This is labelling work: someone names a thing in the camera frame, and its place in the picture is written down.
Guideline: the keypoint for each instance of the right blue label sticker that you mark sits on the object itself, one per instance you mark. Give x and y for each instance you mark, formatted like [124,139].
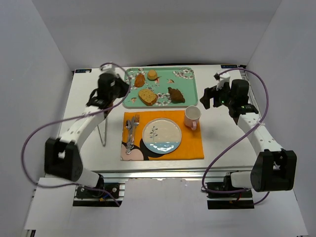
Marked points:
[229,66]

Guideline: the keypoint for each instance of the pink mug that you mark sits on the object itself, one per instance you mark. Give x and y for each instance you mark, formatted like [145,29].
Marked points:
[191,117]

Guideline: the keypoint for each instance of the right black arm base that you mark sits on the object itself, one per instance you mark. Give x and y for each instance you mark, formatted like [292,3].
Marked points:
[242,200]

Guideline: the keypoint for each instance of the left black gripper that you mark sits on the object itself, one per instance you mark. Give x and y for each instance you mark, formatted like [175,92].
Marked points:
[122,87]

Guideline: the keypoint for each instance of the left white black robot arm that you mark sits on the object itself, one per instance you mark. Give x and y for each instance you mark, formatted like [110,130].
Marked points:
[62,155]

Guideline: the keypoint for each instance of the aluminium table frame rail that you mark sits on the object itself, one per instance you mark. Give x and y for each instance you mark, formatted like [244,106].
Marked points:
[164,174]

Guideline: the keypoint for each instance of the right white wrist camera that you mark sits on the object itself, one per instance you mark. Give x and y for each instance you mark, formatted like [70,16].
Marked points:
[222,78]

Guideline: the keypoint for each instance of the oval brown bread roll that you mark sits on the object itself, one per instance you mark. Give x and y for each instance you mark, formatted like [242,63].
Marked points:
[139,80]

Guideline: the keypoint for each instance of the white blue ceramic plate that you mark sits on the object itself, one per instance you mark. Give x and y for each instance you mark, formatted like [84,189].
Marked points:
[162,136]

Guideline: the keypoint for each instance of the green floral tray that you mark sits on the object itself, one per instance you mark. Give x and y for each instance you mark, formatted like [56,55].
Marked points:
[182,78]

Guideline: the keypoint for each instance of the yellow bread slice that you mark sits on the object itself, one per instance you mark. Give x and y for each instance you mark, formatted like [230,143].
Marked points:
[147,97]

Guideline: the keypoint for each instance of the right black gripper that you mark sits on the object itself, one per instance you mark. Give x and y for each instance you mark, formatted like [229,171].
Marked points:
[212,96]

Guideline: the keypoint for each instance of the silver fork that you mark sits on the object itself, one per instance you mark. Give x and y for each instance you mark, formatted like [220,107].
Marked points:
[136,122]

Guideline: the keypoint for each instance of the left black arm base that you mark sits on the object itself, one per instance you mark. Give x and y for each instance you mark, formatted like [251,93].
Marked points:
[88,198]

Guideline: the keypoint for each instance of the silver spoon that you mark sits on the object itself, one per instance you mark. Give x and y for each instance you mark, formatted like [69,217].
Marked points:
[128,126]

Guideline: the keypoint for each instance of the round yellow bun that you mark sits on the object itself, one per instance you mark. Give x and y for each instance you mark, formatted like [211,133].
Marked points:
[152,75]

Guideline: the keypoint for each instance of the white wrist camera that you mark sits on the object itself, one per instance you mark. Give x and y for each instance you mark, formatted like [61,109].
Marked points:
[108,69]
[222,78]

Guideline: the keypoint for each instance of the blue label sticker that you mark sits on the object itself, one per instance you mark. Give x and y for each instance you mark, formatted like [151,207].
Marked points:
[229,66]
[80,71]

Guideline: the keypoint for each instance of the orange cloth placemat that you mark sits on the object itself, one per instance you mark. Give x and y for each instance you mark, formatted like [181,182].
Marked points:
[190,147]

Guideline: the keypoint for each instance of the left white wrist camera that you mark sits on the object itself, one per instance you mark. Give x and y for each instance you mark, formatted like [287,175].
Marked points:
[108,69]

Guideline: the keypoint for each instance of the left blue label sticker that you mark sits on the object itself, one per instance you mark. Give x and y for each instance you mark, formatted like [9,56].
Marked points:
[80,71]

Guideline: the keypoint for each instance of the silver knife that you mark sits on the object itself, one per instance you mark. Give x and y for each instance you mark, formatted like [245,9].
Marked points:
[132,126]

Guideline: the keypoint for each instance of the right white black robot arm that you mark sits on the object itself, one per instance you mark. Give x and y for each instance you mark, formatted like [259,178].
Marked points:
[274,168]

